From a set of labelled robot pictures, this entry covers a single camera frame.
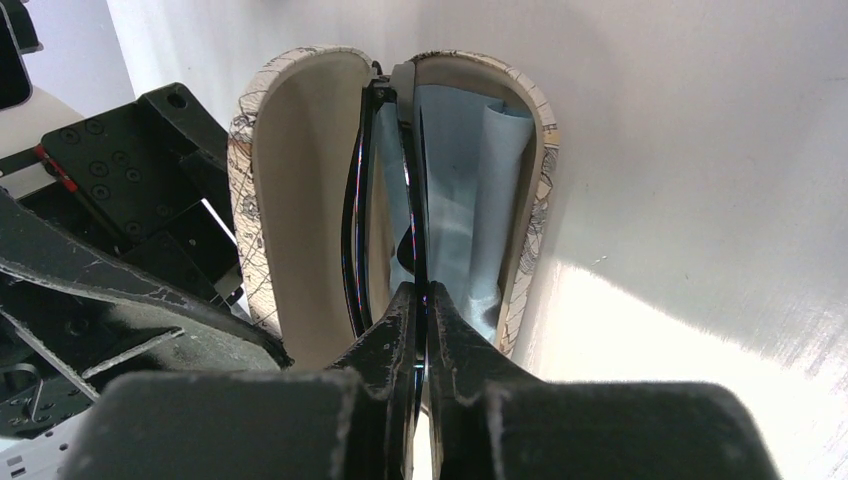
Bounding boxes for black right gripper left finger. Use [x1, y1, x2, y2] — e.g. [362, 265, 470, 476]
[59, 283, 416, 479]

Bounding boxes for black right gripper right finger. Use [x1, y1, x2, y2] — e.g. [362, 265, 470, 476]
[428, 282, 779, 479]

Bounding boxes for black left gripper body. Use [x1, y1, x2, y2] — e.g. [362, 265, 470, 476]
[1, 82, 243, 309]

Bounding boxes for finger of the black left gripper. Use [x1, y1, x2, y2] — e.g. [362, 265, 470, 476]
[1, 195, 289, 440]

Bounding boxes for map print glasses case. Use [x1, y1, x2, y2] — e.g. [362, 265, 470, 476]
[227, 45, 560, 371]

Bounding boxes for black sunglasses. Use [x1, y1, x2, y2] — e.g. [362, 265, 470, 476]
[340, 60, 430, 424]

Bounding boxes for light blue cleaning cloth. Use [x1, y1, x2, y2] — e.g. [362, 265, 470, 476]
[415, 85, 535, 341]

